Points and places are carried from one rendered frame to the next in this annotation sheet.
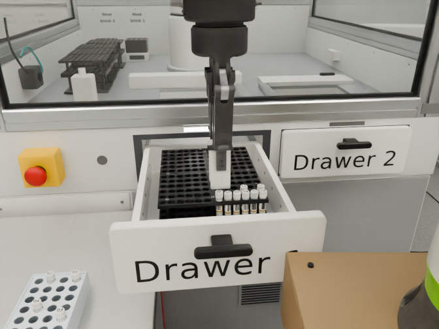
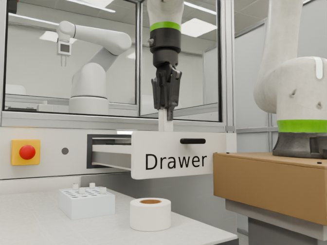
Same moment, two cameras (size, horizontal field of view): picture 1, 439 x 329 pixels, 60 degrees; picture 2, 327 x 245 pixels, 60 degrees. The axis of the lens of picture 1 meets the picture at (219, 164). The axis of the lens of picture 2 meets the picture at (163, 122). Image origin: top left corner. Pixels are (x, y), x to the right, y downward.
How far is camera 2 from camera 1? 0.52 m
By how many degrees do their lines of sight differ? 39
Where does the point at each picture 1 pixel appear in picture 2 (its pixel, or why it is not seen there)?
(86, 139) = (57, 135)
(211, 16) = (170, 43)
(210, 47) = (167, 57)
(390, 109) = (213, 128)
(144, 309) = not seen: hidden behind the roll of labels
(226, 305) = not seen: outside the picture
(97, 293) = not seen: hidden behind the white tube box
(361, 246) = (213, 214)
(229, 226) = (189, 134)
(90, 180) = (54, 166)
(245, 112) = (149, 124)
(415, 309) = (281, 142)
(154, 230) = (156, 133)
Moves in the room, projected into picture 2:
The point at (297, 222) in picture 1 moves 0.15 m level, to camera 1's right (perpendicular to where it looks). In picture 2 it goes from (215, 135) to (256, 136)
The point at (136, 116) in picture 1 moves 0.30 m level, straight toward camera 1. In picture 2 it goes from (90, 122) to (142, 115)
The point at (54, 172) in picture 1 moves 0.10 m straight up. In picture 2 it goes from (38, 152) to (39, 116)
